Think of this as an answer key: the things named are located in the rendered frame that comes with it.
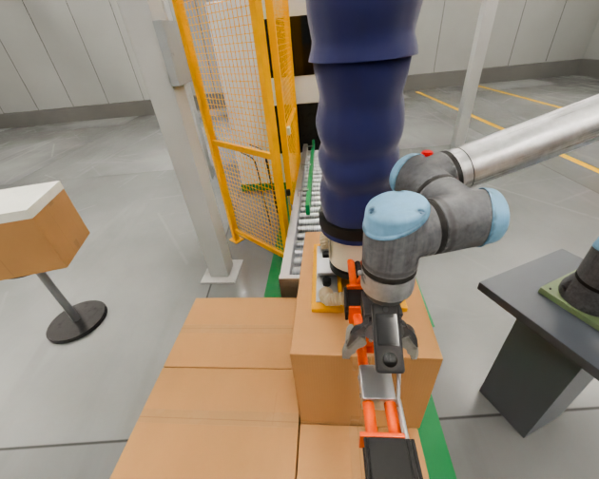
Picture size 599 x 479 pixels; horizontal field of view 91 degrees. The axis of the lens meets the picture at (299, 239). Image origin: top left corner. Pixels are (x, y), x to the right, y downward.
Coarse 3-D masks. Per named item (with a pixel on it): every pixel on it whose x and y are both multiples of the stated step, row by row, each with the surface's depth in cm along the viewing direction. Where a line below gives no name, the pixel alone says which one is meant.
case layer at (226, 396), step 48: (192, 336) 136; (240, 336) 134; (288, 336) 132; (192, 384) 117; (240, 384) 115; (288, 384) 114; (144, 432) 104; (192, 432) 102; (240, 432) 101; (288, 432) 100; (336, 432) 99
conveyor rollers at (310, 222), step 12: (312, 192) 249; (300, 204) 236; (312, 204) 233; (300, 216) 220; (312, 216) 219; (300, 228) 205; (312, 228) 204; (300, 240) 191; (300, 252) 183; (300, 264) 176
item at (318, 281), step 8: (320, 248) 113; (320, 256) 110; (328, 256) 107; (312, 280) 100; (320, 280) 99; (328, 280) 95; (336, 280) 98; (312, 288) 97; (336, 288) 95; (312, 296) 94; (312, 304) 91; (320, 304) 91; (320, 312) 91; (328, 312) 90; (336, 312) 90
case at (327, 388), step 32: (416, 288) 96; (320, 320) 88; (416, 320) 85; (320, 352) 79; (320, 384) 87; (352, 384) 86; (416, 384) 83; (320, 416) 99; (352, 416) 97; (384, 416) 95; (416, 416) 93
